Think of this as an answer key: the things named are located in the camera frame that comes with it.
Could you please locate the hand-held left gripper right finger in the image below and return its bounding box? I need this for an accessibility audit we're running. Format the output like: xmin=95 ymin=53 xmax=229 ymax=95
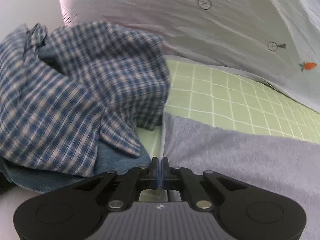
xmin=162 ymin=157 xmax=247 ymax=211

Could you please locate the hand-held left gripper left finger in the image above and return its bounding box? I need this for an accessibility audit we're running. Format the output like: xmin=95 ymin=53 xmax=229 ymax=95
xmin=74 ymin=157 xmax=159 ymax=211

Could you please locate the grey sweatshirt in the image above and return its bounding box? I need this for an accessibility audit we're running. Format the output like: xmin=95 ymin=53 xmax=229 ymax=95
xmin=161 ymin=112 xmax=320 ymax=240

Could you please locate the white carrot-print sheet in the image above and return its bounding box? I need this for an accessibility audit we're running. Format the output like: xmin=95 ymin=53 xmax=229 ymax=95
xmin=56 ymin=0 xmax=320 ymax=114

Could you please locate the blue garment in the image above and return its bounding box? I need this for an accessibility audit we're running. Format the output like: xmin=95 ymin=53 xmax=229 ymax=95
xmin=0 ymin=47 xmax=153 ymax=193

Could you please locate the blue plaid shirt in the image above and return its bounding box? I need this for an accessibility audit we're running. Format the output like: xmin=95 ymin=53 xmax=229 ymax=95
xmin=0 ymin=21 xmax=172 ymax=178

